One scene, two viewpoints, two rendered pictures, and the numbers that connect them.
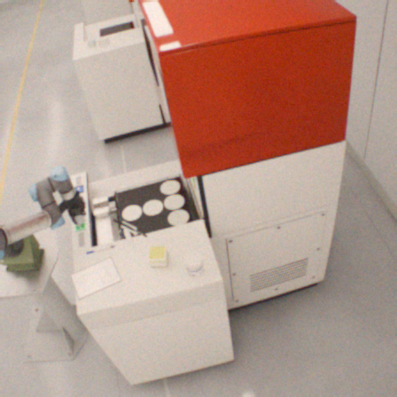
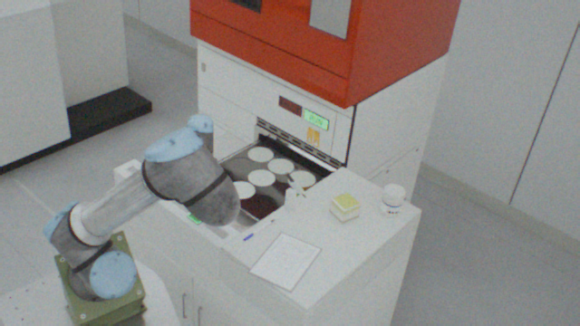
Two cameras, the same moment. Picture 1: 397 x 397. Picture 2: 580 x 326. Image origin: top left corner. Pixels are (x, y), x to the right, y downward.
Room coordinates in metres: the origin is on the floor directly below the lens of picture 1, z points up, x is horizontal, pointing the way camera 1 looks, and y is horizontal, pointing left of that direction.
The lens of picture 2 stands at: (0.26, 1.41, 2.22)
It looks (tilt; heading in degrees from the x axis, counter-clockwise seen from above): 35 degrees down; 313
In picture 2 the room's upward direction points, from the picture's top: 6 degrees clockwise
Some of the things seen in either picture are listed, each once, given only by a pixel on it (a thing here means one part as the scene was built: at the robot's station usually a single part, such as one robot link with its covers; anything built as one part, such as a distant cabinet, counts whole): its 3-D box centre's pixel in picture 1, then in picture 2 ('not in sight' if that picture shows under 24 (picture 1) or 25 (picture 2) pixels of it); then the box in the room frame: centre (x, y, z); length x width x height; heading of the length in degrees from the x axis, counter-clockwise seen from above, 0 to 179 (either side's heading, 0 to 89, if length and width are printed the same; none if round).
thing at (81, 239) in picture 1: (83, 217); (174, 215); (1.54, 0.57, 0.89); 0.55 x 0.09 x 0.14; 4
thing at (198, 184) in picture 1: (184, 153); (266, 110); (1.71, -0.01, 1.02); 0.82 x 0.03 x 0.40; 4
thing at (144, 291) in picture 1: (145, 275); (325, 243); (1.11, 0.27, 0.89); 0.62 x 0.35 x 0.14; 94
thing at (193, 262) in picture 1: (194, 265); (391, 201); (1.03, 0.04, 1.01); 0.07 x 0.07 x 0.10
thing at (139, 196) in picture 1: (152, 207); (261, 177); (1.50, 0.20, 0.90); 0.34 x 0.34 x 0.01; 4
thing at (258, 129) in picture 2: (193, 195); (294, 156); (1.53, -0.01, 0.89); 0.44 x 0.02 x 0.10; 4
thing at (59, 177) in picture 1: (60, 179); (199, 135); (1.42, 0.55, 1.27); 0.09 x 0.08 x 0.11; 111
